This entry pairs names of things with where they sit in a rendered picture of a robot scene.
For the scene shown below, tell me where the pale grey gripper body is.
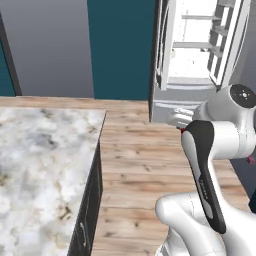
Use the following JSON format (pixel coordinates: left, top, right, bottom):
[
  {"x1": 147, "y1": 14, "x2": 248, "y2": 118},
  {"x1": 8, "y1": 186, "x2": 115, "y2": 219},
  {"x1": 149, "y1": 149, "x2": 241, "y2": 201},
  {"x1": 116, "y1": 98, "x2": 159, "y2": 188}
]
[{"x1": 166, "y1": 107, "x2": 195, "y2": 130}]

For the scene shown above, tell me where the dark cabinet handle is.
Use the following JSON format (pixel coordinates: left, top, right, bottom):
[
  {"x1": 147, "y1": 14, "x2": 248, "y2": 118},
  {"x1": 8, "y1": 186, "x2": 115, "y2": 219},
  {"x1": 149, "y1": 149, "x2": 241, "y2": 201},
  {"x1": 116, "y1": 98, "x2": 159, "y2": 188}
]
[{"x1": 79, "y1": 221, "x2": 88, "y2": 248}]

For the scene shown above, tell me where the white fridge door with shelves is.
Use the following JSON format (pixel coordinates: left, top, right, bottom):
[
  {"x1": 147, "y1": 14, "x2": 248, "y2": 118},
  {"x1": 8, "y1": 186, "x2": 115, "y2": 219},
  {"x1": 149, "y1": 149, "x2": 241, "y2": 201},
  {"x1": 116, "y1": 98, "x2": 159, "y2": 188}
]
[
  {"x1": 154, "y1": 0, "x2": 178, "y2": 92},
  {"x1": 206, "y1": 0, "x2": 252, "y2": 92}
]

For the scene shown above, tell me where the white open fridge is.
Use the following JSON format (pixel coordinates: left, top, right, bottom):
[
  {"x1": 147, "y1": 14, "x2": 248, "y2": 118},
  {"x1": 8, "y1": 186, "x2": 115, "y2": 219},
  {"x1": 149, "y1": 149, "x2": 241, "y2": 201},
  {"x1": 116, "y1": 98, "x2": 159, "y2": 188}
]
[{"x1": 148, "y1": 0, "x2": 256, "y2": 125}]

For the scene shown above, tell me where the dark navy cabinet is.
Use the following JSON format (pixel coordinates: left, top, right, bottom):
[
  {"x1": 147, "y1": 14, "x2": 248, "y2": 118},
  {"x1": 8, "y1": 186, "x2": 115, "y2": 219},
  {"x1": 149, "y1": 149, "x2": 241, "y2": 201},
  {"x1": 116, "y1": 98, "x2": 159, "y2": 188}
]
[{"x1": 229, "y1": 156, "x2": 256, "y2": 215}]

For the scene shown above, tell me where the grey fridge bottom drawer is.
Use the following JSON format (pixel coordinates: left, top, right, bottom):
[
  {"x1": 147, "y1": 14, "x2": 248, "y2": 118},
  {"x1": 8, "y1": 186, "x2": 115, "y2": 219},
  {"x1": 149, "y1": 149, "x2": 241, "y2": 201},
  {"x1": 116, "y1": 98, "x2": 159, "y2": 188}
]
[{"x1": 149, "y1": 77, "x2": 221, "y2": 125}]

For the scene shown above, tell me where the dark island cabinet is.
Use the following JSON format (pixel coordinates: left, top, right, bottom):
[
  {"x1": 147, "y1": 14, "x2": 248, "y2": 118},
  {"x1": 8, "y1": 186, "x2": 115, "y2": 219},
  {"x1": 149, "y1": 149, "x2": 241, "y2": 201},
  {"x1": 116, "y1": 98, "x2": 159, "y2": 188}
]
[{"x1": 67, "y1": 141, "x2": 104, "y2": 256}]

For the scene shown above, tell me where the dark door frame post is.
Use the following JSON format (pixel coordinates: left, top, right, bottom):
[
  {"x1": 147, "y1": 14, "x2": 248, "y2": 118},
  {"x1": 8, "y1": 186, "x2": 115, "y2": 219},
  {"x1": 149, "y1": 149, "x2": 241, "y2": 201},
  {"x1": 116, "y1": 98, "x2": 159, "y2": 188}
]
[{"x1": 0, "y1": 11, "x2": 23, "y2": 97}]

